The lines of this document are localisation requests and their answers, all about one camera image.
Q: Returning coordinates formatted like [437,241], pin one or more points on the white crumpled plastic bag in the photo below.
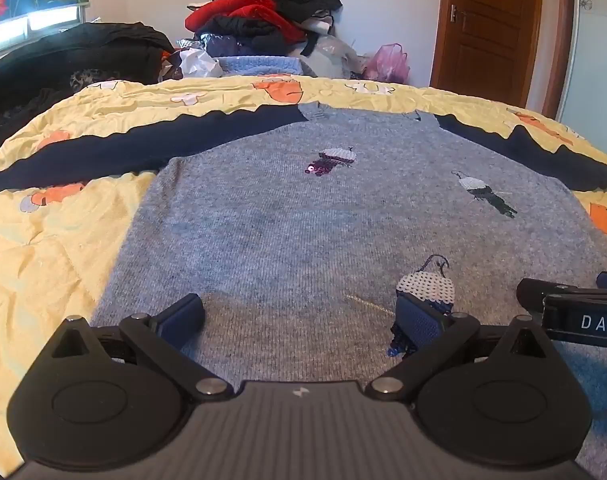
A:
[198,65]

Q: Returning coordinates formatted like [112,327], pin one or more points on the window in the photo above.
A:
[28,27]

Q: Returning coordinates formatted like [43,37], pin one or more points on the pink plastic bag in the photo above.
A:
[389,62]

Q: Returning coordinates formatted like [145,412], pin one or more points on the brown wooden door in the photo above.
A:
[488,30]

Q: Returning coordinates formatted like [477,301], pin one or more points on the translucent plastic bag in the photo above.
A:
[333,57]

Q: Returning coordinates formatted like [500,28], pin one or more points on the black clothing pile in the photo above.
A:
[83,55]

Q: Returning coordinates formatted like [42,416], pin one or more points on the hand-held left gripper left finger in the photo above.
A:
[183,316]

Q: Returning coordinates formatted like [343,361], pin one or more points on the yellow carrot print bedsheet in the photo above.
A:
[48,260]

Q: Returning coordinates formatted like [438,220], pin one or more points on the grey knit sweater navy sleeves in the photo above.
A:
[283,240]

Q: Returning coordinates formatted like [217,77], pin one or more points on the light blue knit cloth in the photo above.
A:
[261,66]

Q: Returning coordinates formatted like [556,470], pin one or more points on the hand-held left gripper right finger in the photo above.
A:
[417,321]

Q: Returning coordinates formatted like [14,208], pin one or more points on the dark navy garment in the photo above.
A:
[243,30]

